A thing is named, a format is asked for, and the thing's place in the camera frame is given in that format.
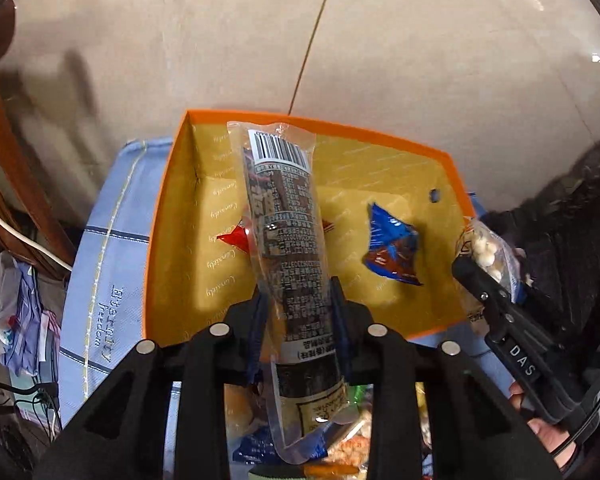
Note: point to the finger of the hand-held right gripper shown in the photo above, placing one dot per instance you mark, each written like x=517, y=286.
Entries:
x=480, y=285

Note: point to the dark carved furniture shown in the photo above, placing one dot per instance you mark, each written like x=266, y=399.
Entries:
x=580, y=220

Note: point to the small red snack packet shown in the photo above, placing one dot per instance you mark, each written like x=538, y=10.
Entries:
x=232, y=239

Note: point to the long brown sausage packet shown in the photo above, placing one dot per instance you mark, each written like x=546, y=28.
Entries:
x=285, y=240

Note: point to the person's right hand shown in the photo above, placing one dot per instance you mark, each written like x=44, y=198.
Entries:
x=550, y=437

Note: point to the blue checked tablecloth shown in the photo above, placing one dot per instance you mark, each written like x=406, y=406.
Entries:
x=110, y=270

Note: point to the small blue candy packet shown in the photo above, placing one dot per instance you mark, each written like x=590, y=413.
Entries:
x=392, y=245

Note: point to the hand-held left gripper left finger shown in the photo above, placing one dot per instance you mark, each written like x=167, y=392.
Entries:
x=245, y=325

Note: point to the blue and white snack packet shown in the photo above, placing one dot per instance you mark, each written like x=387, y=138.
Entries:
x=255, y=447

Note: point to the wooden chair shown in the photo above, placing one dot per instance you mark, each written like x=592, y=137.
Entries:
x=5, y=125

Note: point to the yellow cracker packet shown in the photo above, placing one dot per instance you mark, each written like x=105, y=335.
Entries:
x=237, y=410

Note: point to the orange label peanut packet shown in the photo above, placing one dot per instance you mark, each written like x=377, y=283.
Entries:
x=352, y=447

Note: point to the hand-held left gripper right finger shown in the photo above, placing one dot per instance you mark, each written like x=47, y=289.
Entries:
x=355, y=330

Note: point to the orange cardboard box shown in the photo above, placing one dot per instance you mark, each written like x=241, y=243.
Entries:
x=405, y=180

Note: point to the clear packet of white balls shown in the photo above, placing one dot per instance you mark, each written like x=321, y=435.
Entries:
x=482, y=247

